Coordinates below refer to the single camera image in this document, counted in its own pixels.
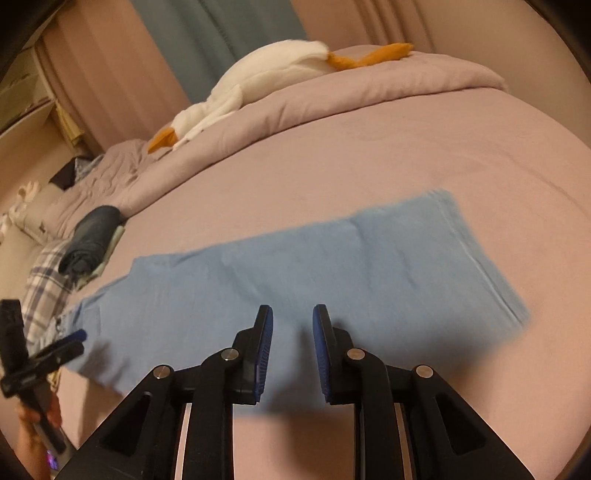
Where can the white goose plush toy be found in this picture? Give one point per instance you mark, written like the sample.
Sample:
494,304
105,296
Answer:
268,69

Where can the pink curtain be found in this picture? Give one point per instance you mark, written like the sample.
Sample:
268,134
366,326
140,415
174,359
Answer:
360,23
115,69

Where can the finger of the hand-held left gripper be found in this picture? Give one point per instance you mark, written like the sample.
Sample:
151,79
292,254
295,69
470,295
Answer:
60,353
74,336

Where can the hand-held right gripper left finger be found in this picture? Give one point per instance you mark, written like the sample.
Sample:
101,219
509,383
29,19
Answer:
265,350

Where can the white printed pillow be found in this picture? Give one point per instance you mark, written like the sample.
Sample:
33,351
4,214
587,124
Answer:
37,212

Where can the person's left hand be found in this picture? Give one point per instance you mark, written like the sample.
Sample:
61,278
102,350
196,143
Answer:
34,434

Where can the pink duvet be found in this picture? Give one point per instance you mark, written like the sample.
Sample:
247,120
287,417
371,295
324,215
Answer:
369,92

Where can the teal curtain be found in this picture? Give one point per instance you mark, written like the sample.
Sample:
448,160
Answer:
198,37

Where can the light green folded cloth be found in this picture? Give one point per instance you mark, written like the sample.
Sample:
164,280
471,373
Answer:
116,240

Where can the beige shelf unit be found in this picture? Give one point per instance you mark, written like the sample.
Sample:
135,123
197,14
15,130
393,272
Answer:
23,92

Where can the dark cloth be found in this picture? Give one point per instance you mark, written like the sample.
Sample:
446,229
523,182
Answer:
64,175

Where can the plaid pillow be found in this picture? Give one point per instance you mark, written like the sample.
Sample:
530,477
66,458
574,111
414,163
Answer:
44,286

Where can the light blue denim pants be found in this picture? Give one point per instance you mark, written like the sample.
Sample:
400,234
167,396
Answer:
277,267

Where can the bed with pink sheet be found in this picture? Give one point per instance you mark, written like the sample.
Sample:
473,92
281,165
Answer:
415,161

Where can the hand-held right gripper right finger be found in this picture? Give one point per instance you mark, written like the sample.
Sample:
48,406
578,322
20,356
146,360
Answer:
319,350

